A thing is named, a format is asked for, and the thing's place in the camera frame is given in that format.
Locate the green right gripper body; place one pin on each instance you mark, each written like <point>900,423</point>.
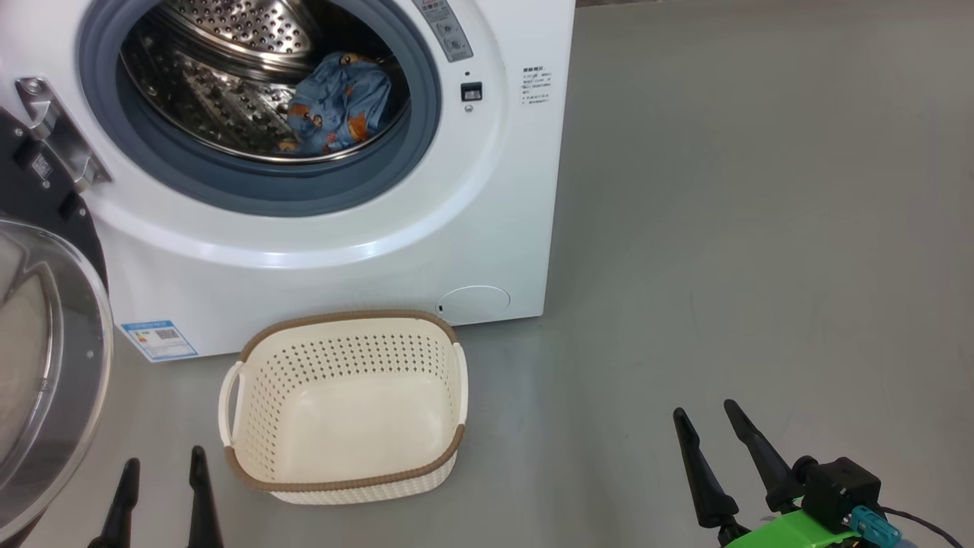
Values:
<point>791,533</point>

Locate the blue garment with orange patch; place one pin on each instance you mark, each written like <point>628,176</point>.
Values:
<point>335,138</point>

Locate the black text warning sticker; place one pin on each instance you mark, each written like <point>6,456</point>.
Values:
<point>536,85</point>

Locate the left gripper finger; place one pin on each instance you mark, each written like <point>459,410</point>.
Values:
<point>202,510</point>
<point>122,510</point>

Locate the metal door hinge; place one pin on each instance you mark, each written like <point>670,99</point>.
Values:
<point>65,141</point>

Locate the black door latch socket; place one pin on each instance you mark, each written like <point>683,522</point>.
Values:
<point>472,92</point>

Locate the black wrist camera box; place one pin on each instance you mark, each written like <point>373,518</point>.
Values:
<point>837,491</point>

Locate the white front-load washing machine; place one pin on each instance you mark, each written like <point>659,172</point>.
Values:
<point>342,266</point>

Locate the blue energy label sticker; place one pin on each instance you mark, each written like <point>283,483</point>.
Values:
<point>158,340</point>

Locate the grey rubber door gasket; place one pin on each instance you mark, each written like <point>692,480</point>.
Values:
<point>251,194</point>

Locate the round white filter cover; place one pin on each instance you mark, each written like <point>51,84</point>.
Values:
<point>473,304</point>

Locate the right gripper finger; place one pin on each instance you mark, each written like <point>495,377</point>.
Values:
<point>765,460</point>
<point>708,479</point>

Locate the grey instruction label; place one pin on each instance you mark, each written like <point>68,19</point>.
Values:
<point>445,30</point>

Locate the black round glass washer door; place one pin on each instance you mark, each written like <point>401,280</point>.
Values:
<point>46,365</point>

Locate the cream perforated laundry basket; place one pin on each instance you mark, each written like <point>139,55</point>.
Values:
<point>350,411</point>

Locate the blue bear print garment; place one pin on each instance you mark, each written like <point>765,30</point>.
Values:
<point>342,80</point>

